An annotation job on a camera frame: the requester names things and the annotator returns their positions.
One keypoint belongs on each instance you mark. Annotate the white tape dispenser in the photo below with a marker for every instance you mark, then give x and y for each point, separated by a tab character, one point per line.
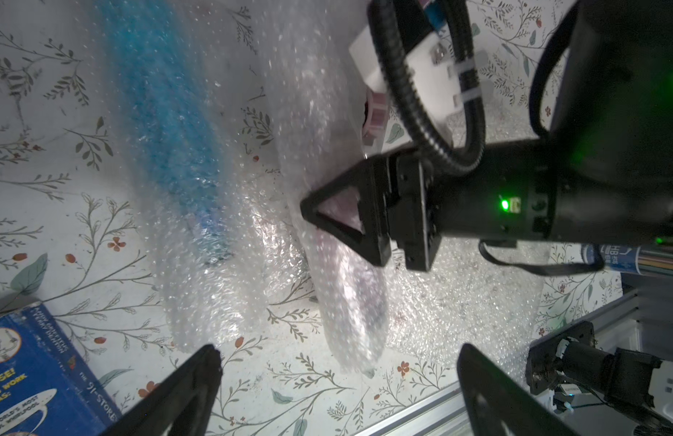
382	130

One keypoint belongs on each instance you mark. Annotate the aluminium front rail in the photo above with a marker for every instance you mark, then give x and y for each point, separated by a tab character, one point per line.
444	413

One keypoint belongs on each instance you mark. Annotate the blue sticker sheet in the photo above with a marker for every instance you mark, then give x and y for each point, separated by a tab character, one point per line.
46	387

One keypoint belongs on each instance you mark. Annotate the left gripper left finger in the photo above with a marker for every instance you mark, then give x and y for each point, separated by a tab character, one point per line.
182	404

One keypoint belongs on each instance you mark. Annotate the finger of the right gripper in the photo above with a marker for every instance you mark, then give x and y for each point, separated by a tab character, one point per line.
352	208

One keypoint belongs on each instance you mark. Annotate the blue liquid glass bottle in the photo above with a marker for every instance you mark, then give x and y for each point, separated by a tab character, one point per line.
164	103

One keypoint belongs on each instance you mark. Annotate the dark purple labelled bottle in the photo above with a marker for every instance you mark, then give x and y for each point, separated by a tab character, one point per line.
352	297

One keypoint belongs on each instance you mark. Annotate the bubble wrap sheet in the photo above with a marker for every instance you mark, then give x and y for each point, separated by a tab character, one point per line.
213	303
316	99

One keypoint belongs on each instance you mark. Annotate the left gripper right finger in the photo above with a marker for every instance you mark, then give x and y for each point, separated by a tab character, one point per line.
496	405

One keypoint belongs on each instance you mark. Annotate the blue-lid pencil jar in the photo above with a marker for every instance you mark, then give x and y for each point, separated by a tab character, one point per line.
643	260

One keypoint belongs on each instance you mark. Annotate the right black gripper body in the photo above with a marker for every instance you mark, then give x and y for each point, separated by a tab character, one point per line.
523	192

